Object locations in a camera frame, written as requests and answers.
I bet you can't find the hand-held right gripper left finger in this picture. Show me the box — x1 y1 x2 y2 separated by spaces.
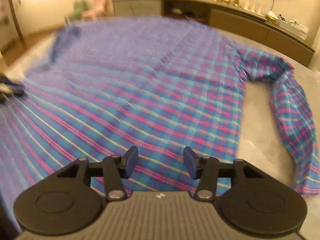
51 146 139 202

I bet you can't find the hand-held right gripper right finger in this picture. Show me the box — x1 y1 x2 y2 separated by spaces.
183 147 268 202

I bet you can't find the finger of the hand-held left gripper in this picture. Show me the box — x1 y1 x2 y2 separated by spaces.
0 73 26 103

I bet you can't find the blue pink plaid shirt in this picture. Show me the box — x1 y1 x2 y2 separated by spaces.
0 15 320 198

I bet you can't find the green chair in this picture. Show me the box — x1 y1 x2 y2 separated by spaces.
65 0 87 23

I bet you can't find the pink chair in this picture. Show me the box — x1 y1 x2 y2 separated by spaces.
82 0 109 20

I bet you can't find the long grey tv cabinet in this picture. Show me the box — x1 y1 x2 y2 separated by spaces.
111 0 315 68

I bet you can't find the white cardboard box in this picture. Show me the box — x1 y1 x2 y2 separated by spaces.
278 17 309 40

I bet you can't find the cluster of clear glasses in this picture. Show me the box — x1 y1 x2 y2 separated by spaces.
244 0 267 15

